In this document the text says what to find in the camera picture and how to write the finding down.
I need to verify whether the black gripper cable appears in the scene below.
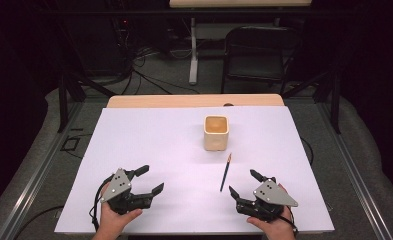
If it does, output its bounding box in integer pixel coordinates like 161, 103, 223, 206
277, 213, 300, 238
88, 173, 117, 233

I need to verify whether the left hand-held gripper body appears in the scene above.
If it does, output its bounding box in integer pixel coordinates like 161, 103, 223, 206
99, 168, 153, 215

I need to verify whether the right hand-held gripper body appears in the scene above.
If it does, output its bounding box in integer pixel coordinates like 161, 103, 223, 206
236, 178, 299, 223

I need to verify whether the bundle of floor cables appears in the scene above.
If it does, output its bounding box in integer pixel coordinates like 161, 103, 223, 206
115, 18, 202, 96

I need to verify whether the black metal frame stand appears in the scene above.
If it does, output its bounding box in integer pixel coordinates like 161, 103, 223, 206
282, 68, 342, 135
57, 71, 117, 134

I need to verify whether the white desk leg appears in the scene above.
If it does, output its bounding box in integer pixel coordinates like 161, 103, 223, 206
188, 17, 199, 86

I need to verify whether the black floor cable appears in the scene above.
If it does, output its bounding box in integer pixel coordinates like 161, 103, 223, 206
13, 205, 65, 240

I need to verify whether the white paper sheet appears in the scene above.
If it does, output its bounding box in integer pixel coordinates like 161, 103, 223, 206
54, 105, 336, 234

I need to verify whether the dark blue pencil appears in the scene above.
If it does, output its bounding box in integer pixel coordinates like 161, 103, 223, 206
219, 152, 233, 193

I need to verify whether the black folding chair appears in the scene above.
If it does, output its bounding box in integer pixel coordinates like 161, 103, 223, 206
220, 25, 302, 95

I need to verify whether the person's right hand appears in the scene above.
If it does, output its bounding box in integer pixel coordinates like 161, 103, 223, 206
246, 207, 298, 240

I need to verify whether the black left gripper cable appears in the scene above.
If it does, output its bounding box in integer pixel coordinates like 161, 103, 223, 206
88, 173, 117, 233

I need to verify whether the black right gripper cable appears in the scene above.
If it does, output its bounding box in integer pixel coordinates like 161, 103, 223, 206
277, 213, 300, 238

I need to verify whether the person's left hand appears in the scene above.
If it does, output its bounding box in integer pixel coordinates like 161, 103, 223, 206
92, 201, 144, 240

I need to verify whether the cream square cup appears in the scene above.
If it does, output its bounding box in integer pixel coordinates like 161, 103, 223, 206
203, 114, 231, 152

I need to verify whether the light wooden table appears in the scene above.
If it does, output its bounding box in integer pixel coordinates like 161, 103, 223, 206
106, 93, 285, 109

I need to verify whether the thin black cable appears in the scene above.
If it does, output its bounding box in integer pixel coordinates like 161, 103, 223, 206
299, 136, 315, 166

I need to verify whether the aluminium floor rail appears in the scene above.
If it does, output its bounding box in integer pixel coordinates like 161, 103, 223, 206
0, 101, 85, 240
317, 101, 393, 240

